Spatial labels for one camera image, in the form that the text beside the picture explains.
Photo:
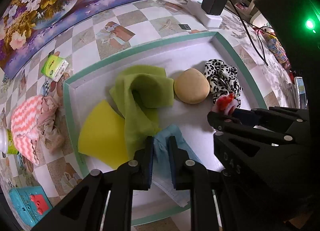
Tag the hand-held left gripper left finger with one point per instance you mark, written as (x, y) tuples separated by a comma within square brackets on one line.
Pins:
[(150, 166)]

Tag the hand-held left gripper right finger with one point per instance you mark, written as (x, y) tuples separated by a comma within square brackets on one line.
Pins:
[(172, 163)]

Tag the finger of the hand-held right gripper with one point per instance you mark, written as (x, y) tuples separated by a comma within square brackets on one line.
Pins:
[(240, 133), (275, 115)]

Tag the blue face mask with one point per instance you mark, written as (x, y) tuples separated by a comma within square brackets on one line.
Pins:
[(161, 151)]

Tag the red white fuzzy pompom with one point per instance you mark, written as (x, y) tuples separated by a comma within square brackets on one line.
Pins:
[(225, 102)]

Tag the teal white tray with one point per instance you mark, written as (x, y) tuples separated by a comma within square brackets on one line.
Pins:
[(192, 121)]

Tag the yellow sponge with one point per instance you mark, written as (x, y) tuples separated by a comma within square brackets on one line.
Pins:
[(102, 131)]

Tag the leopard print scrunchie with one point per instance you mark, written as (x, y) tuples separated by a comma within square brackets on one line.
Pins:
[(220, 76)]

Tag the beige round puff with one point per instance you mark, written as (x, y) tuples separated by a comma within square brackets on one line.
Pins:
[(191, 86)]

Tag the green cloth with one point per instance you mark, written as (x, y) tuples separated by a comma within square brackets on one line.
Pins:
[(147, 88)]

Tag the smartphone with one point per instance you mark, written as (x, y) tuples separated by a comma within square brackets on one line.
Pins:
[(300, 91)]

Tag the colourful printed tube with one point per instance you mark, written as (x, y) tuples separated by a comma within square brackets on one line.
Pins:
[(276, 48)]

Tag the pink packet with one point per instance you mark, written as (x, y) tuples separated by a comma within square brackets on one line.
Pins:
[(241, 7)]

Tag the white power strip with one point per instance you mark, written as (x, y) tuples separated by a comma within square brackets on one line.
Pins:
[(210, 20)]

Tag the black charger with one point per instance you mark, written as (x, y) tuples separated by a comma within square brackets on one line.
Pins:
[(213, 2)]

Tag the beige stocking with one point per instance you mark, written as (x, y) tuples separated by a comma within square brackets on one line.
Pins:
[(48, 121)]

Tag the small black card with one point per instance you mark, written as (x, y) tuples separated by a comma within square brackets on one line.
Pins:
[(185, 27)]

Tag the teal toy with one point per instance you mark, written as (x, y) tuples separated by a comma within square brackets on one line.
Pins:
[(22, 201)]

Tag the pink white striped cloth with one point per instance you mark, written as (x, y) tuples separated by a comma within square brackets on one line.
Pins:
[(25, 121)]

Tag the green tissue pack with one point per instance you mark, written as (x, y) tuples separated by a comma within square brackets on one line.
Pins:
[(53, 67)]

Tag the white bottle green label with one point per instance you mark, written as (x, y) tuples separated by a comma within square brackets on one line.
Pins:
[(7, 143)]

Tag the flower painting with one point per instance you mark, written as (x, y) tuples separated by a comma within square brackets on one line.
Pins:
[(62, 1)]

